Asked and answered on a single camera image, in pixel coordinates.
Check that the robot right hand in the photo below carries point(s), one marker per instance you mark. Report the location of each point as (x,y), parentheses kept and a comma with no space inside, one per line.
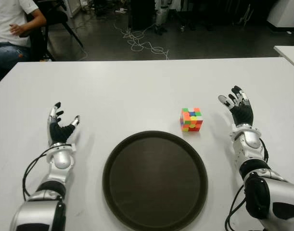
(244,115)

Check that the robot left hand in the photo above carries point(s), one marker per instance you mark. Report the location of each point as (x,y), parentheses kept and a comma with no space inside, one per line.
(57,133)

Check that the multicoloured Rubik's cube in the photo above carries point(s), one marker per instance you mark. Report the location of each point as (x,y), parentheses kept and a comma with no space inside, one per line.
(192,120)

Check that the robot right arm silver black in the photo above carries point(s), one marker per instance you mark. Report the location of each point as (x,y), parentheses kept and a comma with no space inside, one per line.
(251,139)

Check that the robot left arm silver black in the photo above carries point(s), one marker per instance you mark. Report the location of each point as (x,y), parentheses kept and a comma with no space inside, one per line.
(61,160)

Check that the dark brown round plate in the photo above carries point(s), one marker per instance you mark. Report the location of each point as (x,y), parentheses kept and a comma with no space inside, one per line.
(155,183)

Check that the white side table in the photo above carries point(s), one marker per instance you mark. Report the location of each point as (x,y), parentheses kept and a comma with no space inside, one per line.
(291,54)

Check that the white cabinet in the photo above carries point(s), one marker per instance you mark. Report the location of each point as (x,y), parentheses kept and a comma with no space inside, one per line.
(286,14)

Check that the black chair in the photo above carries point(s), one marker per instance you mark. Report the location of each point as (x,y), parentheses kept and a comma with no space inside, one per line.
(55,16)

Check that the seated person white shirt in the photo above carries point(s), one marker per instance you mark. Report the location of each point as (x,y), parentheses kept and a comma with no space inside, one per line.
(4,21)

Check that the white power strip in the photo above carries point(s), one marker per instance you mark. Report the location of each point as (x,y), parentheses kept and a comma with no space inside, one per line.
(122,10)

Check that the black box cabinet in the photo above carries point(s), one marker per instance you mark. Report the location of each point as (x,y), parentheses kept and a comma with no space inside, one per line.
(142,13)

